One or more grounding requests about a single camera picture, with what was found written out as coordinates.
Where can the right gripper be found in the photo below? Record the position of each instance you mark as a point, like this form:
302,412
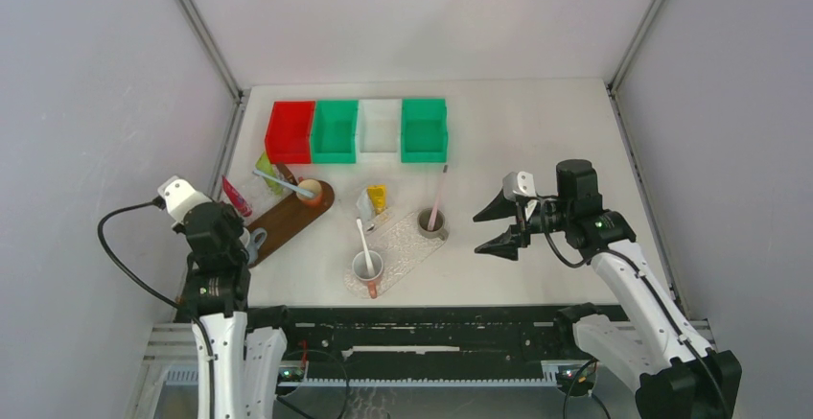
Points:
507,244

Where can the pink toothbrush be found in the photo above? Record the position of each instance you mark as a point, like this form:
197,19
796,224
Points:
435,207

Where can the grey ceramic mug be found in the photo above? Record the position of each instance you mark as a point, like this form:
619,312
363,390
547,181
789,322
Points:
440,233

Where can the white toothpaste tube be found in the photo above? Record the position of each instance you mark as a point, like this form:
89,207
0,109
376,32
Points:
366,212

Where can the beige cup orange handle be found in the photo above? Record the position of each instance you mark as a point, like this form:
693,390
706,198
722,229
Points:
311,185

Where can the light blue toothbrush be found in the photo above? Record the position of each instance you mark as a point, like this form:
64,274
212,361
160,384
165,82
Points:
294,187

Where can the clear holder with wooden ends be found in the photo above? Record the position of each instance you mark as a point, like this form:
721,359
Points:
261,194

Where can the green yellow toothpaste tube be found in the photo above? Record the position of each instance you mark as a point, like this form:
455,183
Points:
264,166

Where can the red toothpaste tube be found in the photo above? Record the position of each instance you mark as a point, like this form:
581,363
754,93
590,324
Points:
236,199

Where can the white blue mug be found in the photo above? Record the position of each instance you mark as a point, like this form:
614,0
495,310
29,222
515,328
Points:
252,241

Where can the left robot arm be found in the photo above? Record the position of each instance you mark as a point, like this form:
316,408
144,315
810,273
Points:
239,366

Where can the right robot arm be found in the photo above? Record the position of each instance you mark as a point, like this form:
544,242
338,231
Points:
672,370

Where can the clear textured oval tray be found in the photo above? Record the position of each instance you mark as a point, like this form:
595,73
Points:
403,249

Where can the green bin with toothpaste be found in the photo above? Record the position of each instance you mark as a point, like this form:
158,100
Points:
424,131

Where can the brown wooden oval tray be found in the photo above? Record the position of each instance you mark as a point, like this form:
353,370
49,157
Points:
288,218

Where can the white translucent bin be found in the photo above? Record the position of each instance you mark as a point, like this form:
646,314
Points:
378,135

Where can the right circuit board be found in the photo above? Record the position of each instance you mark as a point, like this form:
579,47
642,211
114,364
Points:
577,383

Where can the circuit board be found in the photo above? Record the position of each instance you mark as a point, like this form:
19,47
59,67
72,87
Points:
287,375
577,383

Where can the green bin with cups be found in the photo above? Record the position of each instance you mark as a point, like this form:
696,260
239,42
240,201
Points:
334,132

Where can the red plastic bin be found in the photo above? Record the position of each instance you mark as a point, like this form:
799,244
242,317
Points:
288,136

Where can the left circuit board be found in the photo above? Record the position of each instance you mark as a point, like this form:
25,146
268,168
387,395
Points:
287,375

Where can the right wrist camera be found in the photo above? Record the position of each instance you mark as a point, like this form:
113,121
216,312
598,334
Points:
519,187

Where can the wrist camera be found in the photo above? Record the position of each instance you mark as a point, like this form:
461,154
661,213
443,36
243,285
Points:
519,187
180,197

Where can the black front rail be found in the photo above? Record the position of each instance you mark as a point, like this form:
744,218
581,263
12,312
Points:
447,344

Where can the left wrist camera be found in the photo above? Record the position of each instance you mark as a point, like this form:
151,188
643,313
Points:
180,197

